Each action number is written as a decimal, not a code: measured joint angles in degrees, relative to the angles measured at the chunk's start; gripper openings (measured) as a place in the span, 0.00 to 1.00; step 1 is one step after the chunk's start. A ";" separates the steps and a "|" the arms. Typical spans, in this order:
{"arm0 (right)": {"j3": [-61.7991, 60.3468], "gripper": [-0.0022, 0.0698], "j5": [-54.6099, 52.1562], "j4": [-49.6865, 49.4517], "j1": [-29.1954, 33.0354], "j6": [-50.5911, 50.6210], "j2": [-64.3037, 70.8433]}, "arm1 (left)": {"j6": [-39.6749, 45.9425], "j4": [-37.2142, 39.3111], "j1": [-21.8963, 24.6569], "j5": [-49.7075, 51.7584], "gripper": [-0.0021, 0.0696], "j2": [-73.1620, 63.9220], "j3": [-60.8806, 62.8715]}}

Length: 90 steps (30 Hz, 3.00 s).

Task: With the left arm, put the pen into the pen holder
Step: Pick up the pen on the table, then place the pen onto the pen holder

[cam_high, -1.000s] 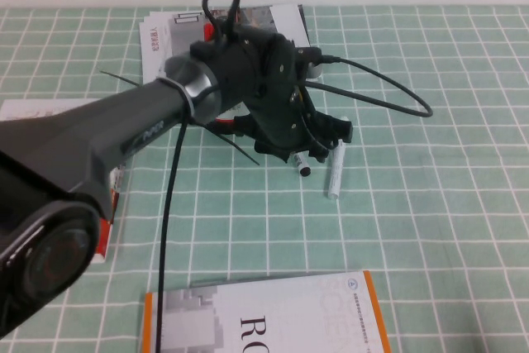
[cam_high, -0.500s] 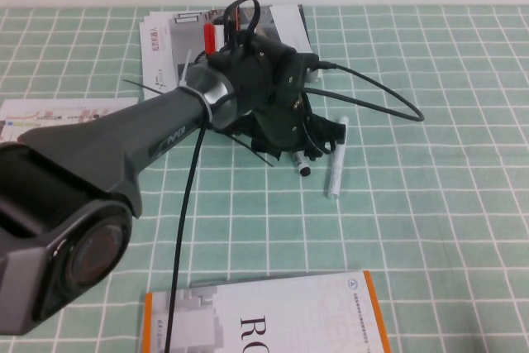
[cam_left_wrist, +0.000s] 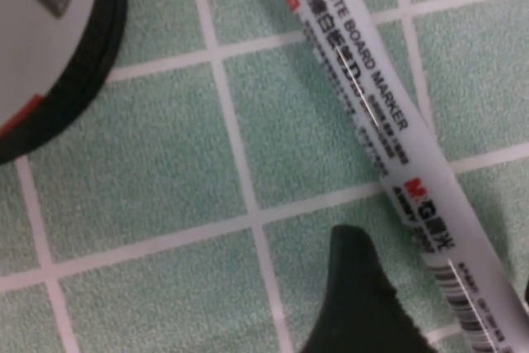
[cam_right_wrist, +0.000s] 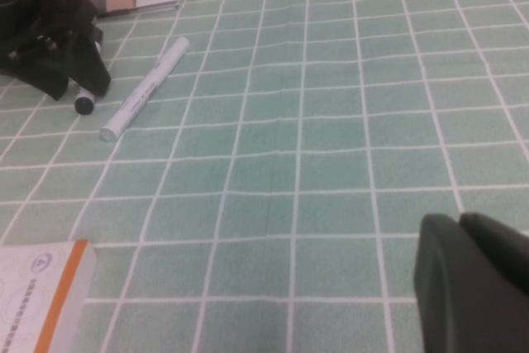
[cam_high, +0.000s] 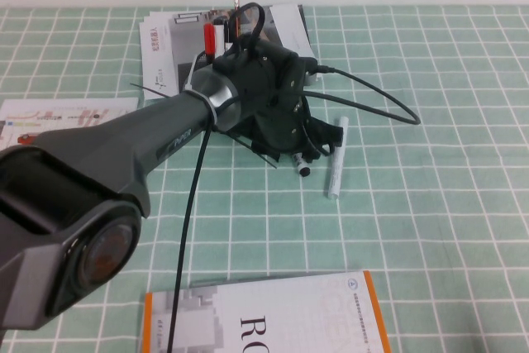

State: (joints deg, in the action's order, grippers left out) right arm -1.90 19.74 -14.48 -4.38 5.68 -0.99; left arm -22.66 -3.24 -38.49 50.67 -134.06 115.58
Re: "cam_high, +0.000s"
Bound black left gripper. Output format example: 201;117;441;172
246;79;346;169

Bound white marker with black cap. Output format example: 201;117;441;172
291;151;312;179

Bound all-white marker pen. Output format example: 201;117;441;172
325;116;350;201

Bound red-capped marker pen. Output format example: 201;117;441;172
203;23;217;60

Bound white zip tie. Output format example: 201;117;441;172
181;53;218;131

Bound brochure with grey photo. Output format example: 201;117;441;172
144;4;318;100

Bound green checked tablecloth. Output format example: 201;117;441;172
0;5;529;353

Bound white leaflet with red text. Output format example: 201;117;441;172
138;13;195;102

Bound white book with orange border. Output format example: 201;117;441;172
139;270;392;353

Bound red book with map cover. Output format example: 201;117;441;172
0;97;140;148

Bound long black camera cable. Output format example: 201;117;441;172
164;63;422;353

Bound short black looped cable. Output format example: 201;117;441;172
228;2;267;59

